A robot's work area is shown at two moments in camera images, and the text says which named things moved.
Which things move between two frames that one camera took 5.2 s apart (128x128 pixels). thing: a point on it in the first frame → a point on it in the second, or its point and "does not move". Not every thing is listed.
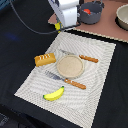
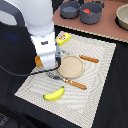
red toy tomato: (87, 11) does not move
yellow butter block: (58, 26) → (63, 39)
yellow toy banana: (55, 95) does not move
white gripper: (66, 11) → (47, 49)
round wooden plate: (70, 66) does not move
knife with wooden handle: (82, 56) does not move
